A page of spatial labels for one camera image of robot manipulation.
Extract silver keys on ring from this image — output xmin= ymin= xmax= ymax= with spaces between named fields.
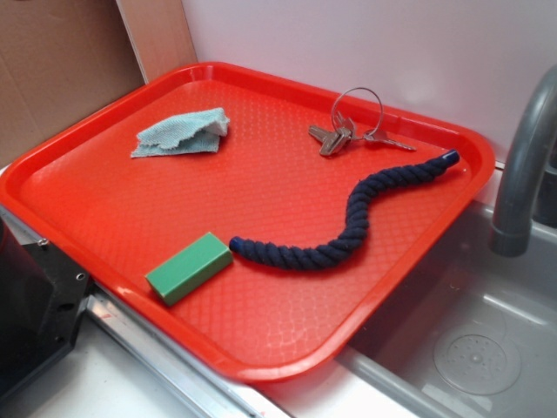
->
xmin=308 ymin=86 xmax=417 ymax=157

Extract red plastic tray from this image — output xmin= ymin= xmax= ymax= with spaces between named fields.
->
xmin=1 ymin=63 xmax=495 ymax=382

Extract dark blue twisted rope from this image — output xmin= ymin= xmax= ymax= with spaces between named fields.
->
xmin=228 ymin=149 xmax=460 ymax=272

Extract silver metal rail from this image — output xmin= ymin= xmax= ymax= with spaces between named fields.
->
xmin=0 ymin=204 xmax=271 ymax=418

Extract grey faucet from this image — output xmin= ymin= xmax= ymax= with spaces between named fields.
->
xmin=490 ymin=66 xmax=556 ymax=257

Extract brown cardboard panel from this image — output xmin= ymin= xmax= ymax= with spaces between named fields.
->
xmin=1 ymin=1 xmax=197 ymax=165

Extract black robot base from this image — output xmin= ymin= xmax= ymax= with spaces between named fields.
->
xmin=1 ymin=222 xmax=91 ymax=401

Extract grey plastic sink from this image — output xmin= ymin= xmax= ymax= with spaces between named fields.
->
xmin=339 ymin=203 xmax=556 ymax=417

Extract green rectangular block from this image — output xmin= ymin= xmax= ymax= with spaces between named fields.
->
xmin=145 ymin=233 xmax=233 ymax=307

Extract light blue cloth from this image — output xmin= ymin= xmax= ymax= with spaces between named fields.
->
xmin=131 ymin=108 xmax=230 ymax=158

